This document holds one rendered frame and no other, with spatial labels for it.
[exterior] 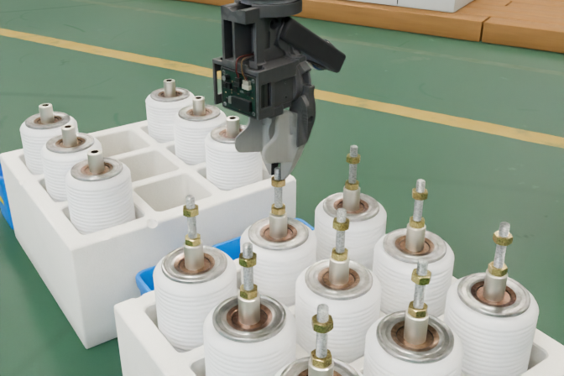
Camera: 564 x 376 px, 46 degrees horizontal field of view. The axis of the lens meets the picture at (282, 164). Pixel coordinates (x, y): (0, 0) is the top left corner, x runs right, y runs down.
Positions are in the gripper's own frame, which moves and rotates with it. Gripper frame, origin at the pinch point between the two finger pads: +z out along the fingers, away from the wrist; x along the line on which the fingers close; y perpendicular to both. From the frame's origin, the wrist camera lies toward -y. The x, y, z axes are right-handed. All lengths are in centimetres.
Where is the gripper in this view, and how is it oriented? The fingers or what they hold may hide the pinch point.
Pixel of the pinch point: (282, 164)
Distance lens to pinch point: 79.7
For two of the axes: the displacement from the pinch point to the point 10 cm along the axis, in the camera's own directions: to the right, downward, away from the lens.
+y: -6.9, 3.1, -6.5
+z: 0.0, 9.0, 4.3
